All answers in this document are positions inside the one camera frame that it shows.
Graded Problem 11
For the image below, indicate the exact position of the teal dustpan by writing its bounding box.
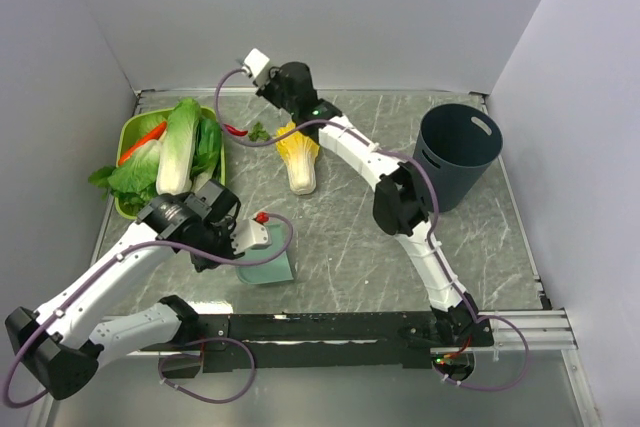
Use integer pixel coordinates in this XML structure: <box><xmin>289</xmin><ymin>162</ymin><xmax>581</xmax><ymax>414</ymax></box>
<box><xmin>234</xmin><ymin>220</ymin><xmax>297</xmax><ymax>287</ymax></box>

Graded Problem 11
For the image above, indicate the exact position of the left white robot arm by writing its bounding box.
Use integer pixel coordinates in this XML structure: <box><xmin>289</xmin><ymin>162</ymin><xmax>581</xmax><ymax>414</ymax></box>
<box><xmin>5</xmin><ymin>180</ymin><xmax>241</xmax><ymax>400</ymax></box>

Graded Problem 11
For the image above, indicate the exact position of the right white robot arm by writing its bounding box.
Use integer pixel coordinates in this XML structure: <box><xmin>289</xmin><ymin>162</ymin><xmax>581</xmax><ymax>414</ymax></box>
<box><xmin>247</xmin><ymin>61</ymin><xmax>494</xmax><ymax>348</ymax></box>

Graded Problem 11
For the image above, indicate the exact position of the green scrap near cabbage top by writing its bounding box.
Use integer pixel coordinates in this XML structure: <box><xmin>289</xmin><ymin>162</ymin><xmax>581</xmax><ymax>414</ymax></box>
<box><xmin>248</xmin><ymin>122</ymin><xmax>271</xmax><ymax>142</ymax></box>

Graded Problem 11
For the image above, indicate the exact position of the yellow napa cabbage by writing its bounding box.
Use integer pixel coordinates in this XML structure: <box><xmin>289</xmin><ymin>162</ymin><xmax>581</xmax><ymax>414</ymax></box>
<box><xmin>276</xmin><ymin>131</ymin><xmax>320</xmax><ymax>196</ymax></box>

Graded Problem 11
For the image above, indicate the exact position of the red chili pepper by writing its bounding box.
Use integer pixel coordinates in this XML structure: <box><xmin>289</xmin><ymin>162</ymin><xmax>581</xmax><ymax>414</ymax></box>
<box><xmin>222</xmin><ymin>124</ymin><xmax>249</xmax><ymax>137</ymax></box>

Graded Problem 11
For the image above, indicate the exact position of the bok choy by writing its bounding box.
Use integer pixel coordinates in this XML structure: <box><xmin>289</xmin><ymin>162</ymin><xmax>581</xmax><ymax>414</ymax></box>
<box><xmin>189</xmin><ymin>117</ymin><xmax>222</xmax><ymax>192</ymax></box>

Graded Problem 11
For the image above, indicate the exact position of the green lettuce leaf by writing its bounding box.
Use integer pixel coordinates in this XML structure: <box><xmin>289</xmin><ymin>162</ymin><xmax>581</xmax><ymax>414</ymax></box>
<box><xmin>88</xmin><ymin>140</ymin><xmax>161</xmax><ymax>215</ymax></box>

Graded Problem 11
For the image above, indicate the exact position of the white green napa cabbage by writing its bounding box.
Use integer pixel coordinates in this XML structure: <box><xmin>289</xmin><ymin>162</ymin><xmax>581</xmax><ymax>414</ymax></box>
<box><xmin>156</xmin><ymin>98</ymin><xmax>201</xmax><ymax>195</ymax></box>

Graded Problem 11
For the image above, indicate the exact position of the orange carrot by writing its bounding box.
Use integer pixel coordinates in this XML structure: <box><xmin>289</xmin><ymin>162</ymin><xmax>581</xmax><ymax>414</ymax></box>
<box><xmin>117</xmin><ymin>121</ymin><xmax>167</xmax><ymax>166</ymax></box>

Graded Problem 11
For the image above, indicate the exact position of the green plastic basket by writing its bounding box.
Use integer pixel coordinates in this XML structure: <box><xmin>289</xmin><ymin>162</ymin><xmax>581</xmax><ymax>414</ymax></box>
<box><xmin>106</xmin><ymin>98</ymin><xmax>226</xmax><ymax>219</ymax></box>

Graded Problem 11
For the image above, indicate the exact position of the dark grey waste bin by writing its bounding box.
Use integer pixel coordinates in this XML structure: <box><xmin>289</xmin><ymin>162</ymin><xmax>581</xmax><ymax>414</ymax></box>
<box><xmin>413</xmin><ymin>104</ymin><xmax>503</xmax><ymax>213</ymax></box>

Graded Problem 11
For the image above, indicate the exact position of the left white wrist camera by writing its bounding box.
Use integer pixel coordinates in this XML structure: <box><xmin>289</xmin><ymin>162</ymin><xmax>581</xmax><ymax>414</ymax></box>
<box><xmin>231</xmin><ymin>218</ymin><xmax>272</xmax><ymax>254</ymax></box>

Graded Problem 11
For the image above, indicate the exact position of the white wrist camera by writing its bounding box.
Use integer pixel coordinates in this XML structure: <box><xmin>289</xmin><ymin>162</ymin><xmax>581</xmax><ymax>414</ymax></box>
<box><xmin>241</xmin><ymin>48</ymin><xmax>273</xmax><ymax>89</ymax></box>
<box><xmin>231</xmin><ymin>218</ymin><xmax>272</xmax><ymax>254</ymax></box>

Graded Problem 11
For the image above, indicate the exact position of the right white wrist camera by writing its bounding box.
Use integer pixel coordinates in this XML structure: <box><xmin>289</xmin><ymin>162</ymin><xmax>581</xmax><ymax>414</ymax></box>
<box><xmin>241</xmin><ymin>48</ymin><xmax>273</xmax><ymax>89</ymax></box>

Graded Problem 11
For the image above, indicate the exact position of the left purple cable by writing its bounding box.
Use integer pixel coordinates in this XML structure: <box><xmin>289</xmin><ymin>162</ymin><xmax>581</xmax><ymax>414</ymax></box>
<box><xmin>0</xmin><ymin>212</ymin><xmax>294</xmax><ymax>407</ymax></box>

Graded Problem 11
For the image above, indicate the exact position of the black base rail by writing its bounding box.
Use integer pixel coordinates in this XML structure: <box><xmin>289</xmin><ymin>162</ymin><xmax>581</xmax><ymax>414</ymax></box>
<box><xmin>137</xmin><ymin>310</ymin><xmax>494</xmax><ymax>374</ymax></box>

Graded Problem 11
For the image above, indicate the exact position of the aluminium frame rail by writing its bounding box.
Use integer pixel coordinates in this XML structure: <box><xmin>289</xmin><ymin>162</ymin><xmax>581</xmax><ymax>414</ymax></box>
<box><xmin>25</xmin><ymin>89</ymin><xmax>601</xmax><ymax>427</ymax></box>

